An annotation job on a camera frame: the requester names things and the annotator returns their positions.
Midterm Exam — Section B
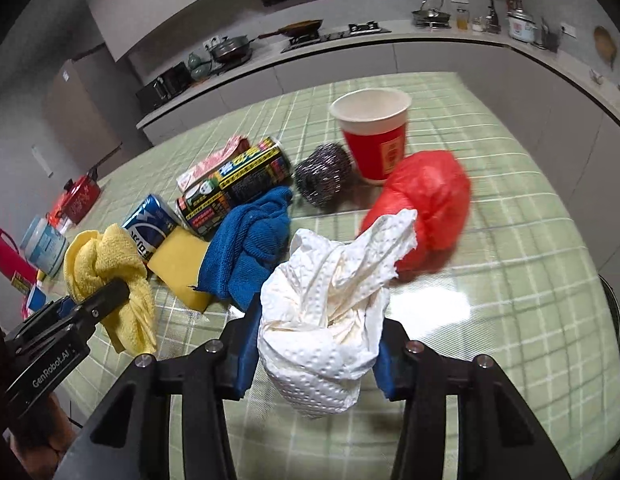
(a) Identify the gas stove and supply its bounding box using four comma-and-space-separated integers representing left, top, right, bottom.
281, 20, 393, 53

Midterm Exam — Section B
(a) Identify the white plastic jar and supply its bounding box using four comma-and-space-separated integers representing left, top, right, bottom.
20, 215, 69, 278

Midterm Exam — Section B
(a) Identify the yellow blue drink can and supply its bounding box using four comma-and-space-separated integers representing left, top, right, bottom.
176, 136, 293, 237

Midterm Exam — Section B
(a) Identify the blue cloth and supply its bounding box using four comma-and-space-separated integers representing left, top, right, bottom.
197, 186, 295, 311

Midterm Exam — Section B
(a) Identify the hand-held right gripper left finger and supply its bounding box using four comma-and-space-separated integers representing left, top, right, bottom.
54, 305, 263, 480

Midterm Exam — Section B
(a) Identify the grey kitchen counter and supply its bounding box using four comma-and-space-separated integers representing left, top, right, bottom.
136, 25, 620, 161

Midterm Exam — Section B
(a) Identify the round wooden board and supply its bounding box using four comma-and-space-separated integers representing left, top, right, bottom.
593, 25, 618, 71

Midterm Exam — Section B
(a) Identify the black toaster oven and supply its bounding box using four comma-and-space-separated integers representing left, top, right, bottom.
136, 62, 193, 111

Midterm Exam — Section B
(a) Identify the grey refrigerator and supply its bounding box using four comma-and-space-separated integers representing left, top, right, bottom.
42, 42, 123, 178

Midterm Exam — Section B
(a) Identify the white rice cooker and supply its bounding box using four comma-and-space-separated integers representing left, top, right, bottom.
506, 7, 541, 41

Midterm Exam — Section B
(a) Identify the teal teapot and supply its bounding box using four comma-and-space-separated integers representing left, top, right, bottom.
187, 52, 213, 81

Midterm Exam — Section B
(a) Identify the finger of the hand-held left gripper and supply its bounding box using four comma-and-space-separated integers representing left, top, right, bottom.
4, 279, 131, 361

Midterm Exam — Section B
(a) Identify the steel wool scrubber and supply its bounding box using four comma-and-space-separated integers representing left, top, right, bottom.
294, 144, 355, 207

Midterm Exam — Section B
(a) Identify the blue soda can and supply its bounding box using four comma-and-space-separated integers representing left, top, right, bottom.
121, 193, 179, 263

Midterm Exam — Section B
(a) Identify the yellow cloth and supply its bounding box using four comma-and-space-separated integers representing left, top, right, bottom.
64, 224, 158, 354

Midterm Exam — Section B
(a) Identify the red paper cup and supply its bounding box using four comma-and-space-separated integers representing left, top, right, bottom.
329, 87, 412, 184

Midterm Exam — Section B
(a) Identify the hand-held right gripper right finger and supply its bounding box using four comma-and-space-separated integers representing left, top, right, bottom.
375, 317, 573, 480

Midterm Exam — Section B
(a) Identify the green checked tablecloth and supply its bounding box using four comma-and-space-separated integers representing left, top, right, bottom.
37, 71, 620, 480

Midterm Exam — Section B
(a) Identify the red thermos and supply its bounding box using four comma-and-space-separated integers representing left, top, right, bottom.
0, 227, 40, 286

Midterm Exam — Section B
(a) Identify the pink white carton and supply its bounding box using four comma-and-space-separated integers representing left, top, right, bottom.
176, 134, 251, 193

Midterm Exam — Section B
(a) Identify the red plastic bag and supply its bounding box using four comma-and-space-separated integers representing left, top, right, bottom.
360, 150, 473, 273

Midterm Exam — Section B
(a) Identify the wok with handle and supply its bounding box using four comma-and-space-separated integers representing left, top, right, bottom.
257, 19, 324, 41

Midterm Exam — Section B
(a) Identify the yellow sponge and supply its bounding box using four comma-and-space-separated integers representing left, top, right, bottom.
146, 227, 213, 311

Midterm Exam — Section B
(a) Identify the white paper towel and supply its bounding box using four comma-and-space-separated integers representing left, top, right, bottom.
257, 208, 419, 418

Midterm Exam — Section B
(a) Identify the pot with glass lid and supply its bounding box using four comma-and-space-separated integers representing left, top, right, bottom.
205, 35, 253, 63

